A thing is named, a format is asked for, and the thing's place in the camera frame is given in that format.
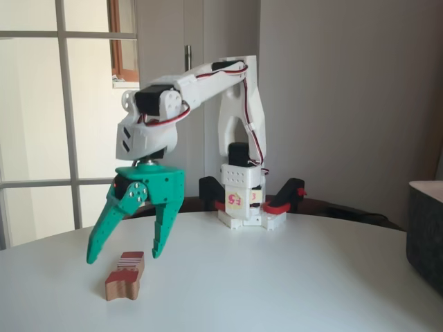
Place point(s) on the green gripper black servo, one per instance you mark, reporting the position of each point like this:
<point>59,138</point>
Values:
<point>163,185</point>

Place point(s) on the dark wooden chair back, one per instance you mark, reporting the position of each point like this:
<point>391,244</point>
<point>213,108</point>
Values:
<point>192,204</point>
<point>346,211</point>

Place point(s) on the white glazed door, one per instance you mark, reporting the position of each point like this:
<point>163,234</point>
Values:
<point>62,103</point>

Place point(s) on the dark grey felt box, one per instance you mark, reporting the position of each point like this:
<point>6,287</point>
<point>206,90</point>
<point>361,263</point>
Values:
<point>425,235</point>

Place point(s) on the red painted wooden block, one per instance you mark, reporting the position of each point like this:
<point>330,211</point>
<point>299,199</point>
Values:
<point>124,276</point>

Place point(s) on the yellow sticker marked F5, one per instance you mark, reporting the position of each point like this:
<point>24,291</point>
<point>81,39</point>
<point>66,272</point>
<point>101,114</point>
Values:
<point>234,199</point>

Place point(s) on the brown wooden window frame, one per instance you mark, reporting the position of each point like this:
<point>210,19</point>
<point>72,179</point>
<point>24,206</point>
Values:
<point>116,41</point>

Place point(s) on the black and red table clamp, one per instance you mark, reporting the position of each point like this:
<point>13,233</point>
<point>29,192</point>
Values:
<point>289,193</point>
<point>207,190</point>

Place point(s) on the yellow sticker marked F3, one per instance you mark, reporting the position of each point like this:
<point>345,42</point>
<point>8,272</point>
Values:
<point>255,196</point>

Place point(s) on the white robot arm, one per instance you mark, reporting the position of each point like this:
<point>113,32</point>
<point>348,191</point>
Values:
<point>214,83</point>

